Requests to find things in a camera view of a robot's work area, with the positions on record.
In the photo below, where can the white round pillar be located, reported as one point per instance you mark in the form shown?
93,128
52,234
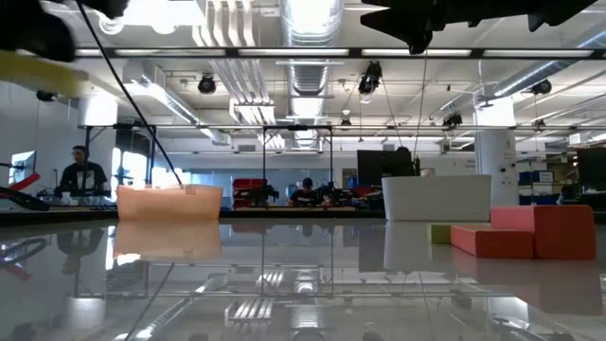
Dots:
97,113
497,151

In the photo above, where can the green foam block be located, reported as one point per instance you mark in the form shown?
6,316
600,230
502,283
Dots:
438,233

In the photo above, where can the person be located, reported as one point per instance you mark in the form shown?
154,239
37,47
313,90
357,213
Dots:
403,149
303,195
84,177
565,194

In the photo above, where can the black ceiling spotlight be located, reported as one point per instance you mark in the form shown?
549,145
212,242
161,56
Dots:
370,78
207,85
46,96
452,120
541,87

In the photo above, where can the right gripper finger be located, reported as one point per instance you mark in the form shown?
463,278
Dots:
419,41
402,16

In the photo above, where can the white plastic bin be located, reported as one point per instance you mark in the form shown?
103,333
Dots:
435,199

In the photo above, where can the black table edge rail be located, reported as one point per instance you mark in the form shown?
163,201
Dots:
284,214

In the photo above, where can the orange plastic bin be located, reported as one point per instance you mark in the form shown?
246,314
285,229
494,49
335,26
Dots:
165,203

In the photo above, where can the black metal stand frame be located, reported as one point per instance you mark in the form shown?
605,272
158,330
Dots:
87,142
297,127

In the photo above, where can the yellow foam block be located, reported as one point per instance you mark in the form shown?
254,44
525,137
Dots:
42,76

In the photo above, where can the black background robot arm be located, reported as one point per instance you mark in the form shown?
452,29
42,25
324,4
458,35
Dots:
267,193

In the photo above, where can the red bar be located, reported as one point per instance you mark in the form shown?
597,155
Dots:
28,181

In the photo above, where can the blue storage bins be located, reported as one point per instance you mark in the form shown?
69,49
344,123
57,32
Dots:
528,179

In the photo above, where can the black computer monitor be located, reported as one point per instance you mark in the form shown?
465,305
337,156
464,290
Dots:
383,163
592,168

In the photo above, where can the silver ventilation duct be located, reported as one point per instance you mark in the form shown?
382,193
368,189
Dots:
310,28

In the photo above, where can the lit computer monitor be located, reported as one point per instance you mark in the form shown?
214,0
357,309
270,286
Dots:
23,166

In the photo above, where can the red storage bins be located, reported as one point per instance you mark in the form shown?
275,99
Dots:
246,184

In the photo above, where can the light red foam block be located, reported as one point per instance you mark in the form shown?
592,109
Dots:
511,218

